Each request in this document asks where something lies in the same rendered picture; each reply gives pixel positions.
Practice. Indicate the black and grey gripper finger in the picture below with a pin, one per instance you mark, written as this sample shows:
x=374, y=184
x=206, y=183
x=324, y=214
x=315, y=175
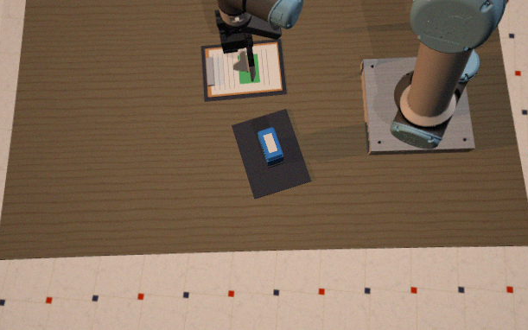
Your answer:
x=246, y=65

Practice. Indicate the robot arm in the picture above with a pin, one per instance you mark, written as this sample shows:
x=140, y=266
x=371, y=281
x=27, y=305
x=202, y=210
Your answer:
x=446, y=26

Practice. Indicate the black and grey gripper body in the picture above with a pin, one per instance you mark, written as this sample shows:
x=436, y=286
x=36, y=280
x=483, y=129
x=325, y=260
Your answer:
x=231, y=36

